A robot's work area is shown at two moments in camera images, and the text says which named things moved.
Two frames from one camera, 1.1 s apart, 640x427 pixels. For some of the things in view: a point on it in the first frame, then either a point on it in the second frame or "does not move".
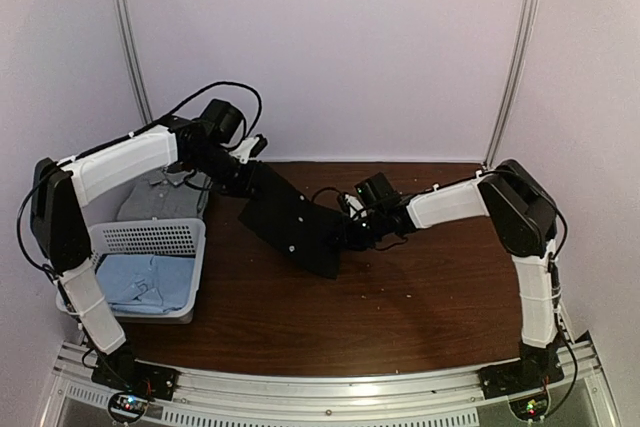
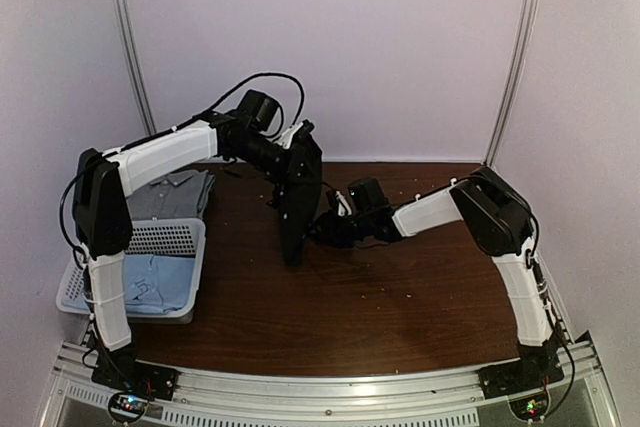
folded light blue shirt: (146, 283) does not move
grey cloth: (163, 195) does not move
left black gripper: (242, 189) to (289, 174)
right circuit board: (530, 408) does not move
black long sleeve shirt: (303, 228) to (297, 174)
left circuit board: (126, 406) does not move
